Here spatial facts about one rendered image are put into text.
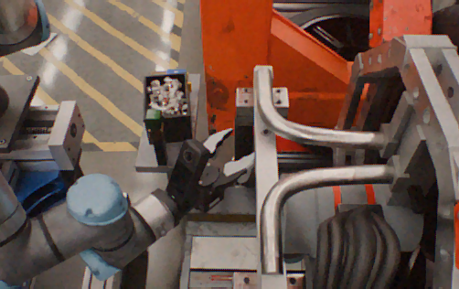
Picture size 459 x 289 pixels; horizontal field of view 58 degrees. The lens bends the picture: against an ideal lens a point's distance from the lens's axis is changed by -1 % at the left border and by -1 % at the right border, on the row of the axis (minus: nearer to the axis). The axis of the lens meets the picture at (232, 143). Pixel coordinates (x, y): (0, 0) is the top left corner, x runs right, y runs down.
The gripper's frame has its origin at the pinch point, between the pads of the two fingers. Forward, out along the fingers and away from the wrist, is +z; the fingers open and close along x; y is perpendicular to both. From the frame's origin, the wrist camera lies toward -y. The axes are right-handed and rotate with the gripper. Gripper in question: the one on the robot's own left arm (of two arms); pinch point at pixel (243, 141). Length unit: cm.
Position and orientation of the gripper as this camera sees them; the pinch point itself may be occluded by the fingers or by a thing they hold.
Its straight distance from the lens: 80.8
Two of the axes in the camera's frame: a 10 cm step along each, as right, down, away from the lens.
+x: 6.9, 5.5, -4.7
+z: 7.2, -5.3, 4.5
